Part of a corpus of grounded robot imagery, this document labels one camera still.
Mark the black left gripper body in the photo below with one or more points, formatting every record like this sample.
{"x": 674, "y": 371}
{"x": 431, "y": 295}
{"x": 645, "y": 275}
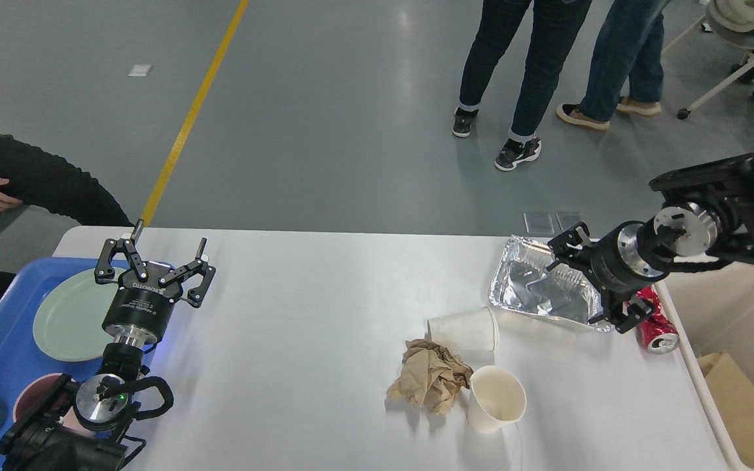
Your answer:
{"x": 141, "y": 309}

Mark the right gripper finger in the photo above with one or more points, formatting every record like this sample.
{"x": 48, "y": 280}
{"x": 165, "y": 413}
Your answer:
{"x": 623, "y": 310}
{"x": 574, "y": 248}

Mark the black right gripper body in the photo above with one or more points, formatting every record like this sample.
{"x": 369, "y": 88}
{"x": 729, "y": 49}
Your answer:
{"x": 623, "y": 261}

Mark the aluminium foil tray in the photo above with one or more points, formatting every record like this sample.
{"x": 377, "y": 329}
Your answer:
{"x": 524, "y": 285}

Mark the green plate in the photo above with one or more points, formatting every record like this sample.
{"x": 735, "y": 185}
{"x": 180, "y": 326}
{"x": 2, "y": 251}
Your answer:
{"x": 68, "y": 323}

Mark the pink mug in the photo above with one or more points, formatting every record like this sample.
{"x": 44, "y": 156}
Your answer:
{"x": 34, "y": 392}

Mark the white paper cup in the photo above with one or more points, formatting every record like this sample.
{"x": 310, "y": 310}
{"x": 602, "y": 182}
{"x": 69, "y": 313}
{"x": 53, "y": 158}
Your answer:
{"x": 467, "y": 331}
{"x": 497, "y": 399}

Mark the brown paper bag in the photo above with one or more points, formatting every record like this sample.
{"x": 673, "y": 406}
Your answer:
{"x": 733, "y": 394}

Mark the brown paper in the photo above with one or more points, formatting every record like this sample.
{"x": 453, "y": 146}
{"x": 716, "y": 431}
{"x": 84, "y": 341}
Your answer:
{"x": 431, "y": 376}

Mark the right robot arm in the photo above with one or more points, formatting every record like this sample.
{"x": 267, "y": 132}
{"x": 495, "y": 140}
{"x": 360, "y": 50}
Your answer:
{"x": 705, "y": 223}

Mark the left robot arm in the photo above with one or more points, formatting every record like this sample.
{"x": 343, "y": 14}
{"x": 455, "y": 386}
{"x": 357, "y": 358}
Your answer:
{"x": 83, "y": 425}

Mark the right floor plate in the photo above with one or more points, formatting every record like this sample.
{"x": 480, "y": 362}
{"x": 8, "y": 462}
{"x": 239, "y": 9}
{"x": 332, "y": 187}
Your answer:
{"x": 569, "y": 219}

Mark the floor plate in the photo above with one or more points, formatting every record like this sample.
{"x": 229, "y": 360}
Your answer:
{"x": 539, "y": 224}
{"x": 569, "y": 219}

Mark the left floor plate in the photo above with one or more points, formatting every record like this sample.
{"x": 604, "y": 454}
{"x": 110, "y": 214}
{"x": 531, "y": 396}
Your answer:
{"x": 539, "y": 224}

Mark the crushed red can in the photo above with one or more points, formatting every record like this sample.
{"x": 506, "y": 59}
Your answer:
{"x": 657, "y": 334}

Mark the beige plastic bin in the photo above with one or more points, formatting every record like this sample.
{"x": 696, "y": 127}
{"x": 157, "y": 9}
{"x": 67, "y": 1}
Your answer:
{"x": 713, "y": 311}

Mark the lying white paper cup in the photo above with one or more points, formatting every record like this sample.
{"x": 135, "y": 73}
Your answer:
{"x": 467, "y": 331}

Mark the blue plastic tray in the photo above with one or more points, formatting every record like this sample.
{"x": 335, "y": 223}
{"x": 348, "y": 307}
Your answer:
{"x": 21, "y": 361}

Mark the seated person in black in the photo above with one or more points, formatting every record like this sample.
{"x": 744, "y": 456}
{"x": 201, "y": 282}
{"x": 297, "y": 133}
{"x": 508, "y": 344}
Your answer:
{"x": 31, "y": 176}

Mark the person in blue jeans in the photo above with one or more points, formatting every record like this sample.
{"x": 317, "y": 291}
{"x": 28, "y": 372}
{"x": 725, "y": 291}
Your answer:
{"x": 625, "y": 70}

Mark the white rolling chair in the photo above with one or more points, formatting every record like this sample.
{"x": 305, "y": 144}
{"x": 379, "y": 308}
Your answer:
{"x": 732, "y": 22}

